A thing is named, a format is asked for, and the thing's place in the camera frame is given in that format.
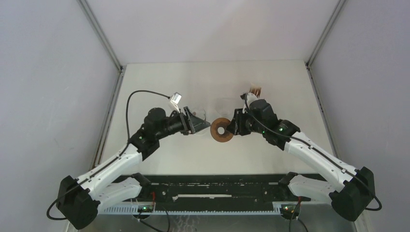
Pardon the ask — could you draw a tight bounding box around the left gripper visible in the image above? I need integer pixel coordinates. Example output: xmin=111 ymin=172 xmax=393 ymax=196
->
xmin=155 ymin=107 xmax=210 ymax=141

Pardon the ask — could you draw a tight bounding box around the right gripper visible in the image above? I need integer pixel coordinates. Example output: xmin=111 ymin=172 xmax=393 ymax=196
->
xmin=226 ymin=108 xmax=265 ymax=137

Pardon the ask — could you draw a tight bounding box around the round wooden dripper holder ring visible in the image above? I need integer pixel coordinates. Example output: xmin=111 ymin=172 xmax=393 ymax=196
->
xmin=210 ymin=117 xmax=235 ymax=143

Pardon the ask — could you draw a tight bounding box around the clear glass ribbed dripper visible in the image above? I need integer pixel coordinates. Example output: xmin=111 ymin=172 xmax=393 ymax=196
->
xmin=215 ymin=98 xmax=237 ymax=119

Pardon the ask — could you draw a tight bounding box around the glass carafe with wooden collar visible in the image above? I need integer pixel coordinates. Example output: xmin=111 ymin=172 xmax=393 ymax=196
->
xmin=191 ymin=107 xmax=207 ymax=136

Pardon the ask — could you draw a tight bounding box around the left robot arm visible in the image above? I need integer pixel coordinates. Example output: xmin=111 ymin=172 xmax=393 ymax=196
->
xmin=56 ymin=107 xmax=211 ymax=230

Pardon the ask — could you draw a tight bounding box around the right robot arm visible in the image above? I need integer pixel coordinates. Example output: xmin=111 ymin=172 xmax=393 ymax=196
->
xmin=226 ymin=99 xmax=376 ymax=221

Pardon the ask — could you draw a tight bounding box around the orange coffee filter box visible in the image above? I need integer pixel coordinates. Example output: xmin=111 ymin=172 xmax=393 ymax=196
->
xmin=249 ymin=84 xmax=262 ymax=98

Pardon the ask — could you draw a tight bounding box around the right camera black cable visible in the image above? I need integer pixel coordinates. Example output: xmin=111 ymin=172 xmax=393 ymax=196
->
xmin=244 ymin=93 xmax=382 ymax=212

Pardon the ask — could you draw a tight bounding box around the camera black cable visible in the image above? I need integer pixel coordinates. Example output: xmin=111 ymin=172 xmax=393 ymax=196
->
xmin=244 ymin=93 xmax=382 ymax=212
xmin=46 ymin=90 xmax=171 ymax=221

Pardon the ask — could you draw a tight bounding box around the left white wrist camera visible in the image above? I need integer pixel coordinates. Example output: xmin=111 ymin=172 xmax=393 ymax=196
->
xmin=169 ymin=92 xmax=182 ymax=113

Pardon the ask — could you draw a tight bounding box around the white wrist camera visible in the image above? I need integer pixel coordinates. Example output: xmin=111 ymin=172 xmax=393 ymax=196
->
xmin=169 ymin=92 xmax=182 ymax=113
xmin=241 ymin=92 xmax=259 ymax=113

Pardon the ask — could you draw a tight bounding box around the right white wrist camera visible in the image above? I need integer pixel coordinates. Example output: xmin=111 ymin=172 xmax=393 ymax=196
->
xmin=241 ymin=92 xmax=259 ymax=113

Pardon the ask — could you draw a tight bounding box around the left camera black cable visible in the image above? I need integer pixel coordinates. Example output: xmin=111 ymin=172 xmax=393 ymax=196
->
xmin=46 ymin=90 xmax=171 ymax=221

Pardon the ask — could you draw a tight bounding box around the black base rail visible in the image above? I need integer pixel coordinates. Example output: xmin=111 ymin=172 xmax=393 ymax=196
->
xmin=136 ymin=174 xmax=299 ymax=213

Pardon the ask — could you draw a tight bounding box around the right aluminium frame post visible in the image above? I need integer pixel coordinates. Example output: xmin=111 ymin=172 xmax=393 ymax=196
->
xmin=306 ymin=0 xmax=347 ymax=154

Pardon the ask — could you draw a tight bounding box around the aluminium frame post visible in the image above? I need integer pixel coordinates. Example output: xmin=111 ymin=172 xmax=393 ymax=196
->
xmin=306 ymin=0 xmax=347 ymax=154
xmin=77 ymin=0 xmax=123 ymax=168

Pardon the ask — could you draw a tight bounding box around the left aluminium frame post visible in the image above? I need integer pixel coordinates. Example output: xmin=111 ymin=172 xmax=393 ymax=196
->
xmin=77 ymin=0 xmax=123 ymax=168

